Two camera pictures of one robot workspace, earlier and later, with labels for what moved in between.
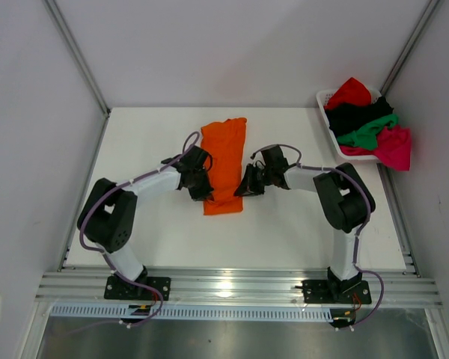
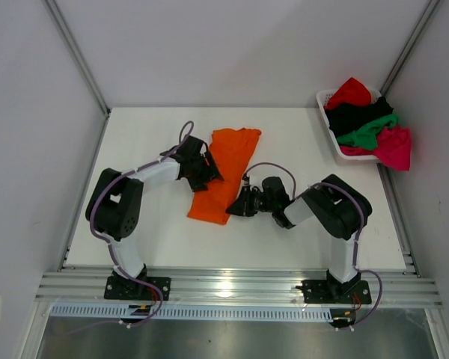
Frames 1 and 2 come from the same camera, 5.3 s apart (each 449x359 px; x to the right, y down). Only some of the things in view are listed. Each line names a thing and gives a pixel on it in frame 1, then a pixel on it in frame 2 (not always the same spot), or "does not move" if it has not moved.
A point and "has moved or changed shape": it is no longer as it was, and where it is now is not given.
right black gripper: [255, 181] to [249, 200]
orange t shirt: [224, 141] has moved or changed shape
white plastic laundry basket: [321, 97] does not move
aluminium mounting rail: [240, 288] does not move
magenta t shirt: [393, 149] does not move
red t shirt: [353, 90] does not move
